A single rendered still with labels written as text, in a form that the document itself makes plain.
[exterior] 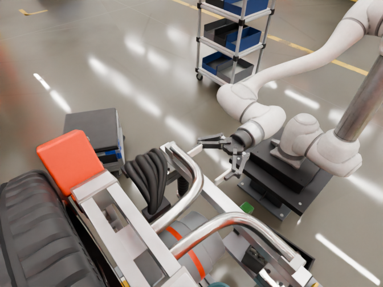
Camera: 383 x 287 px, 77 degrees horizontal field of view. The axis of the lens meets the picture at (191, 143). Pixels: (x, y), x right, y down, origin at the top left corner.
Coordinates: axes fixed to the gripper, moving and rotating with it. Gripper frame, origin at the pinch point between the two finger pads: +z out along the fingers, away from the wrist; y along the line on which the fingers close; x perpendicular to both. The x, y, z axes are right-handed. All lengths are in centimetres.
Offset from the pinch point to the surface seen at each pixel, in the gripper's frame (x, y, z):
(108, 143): -48, 77, 7
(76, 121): -48, 110, 13
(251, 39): -29, 90, -141
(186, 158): 19.1, -5.5, 11.1
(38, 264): 36, -17, 40
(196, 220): 8.9, -14.9, 16.1
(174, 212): 19.2, -14.4, 21.7
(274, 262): 14.9, -32.6, 12.5
